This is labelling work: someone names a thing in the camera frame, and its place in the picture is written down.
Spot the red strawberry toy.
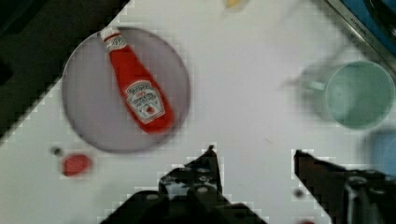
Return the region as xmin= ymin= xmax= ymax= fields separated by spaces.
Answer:
xmin=62 ymin=154 xmax=92 ymax=176

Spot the green mug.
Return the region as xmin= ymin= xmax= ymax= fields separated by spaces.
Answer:
xmin=300 ymin=61 xmax=395 ymax=130

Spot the grey round plate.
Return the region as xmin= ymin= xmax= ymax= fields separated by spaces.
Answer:
xmin=62 ymin=27 xmax=191 ymax=153

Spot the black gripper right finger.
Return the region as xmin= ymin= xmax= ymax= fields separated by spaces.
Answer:
xmin=293 ymin=150 xmax=396 ymax=224

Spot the red ketchup bottle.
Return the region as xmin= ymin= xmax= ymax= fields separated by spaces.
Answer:
xmin=100 ymin=26 xmax=174 ymax=134

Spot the peeled banana toy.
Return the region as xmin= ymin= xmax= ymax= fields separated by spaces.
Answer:
xmin=224 ymin=0 xmax=248 ymax=8

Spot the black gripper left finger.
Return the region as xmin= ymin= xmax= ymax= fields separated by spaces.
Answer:
xmin=159 ymin=145 xmax=222 ymax=200

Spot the blue bowl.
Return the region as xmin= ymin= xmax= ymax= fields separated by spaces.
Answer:
xmin=369 ymin=129 xmax=396 ymax=175

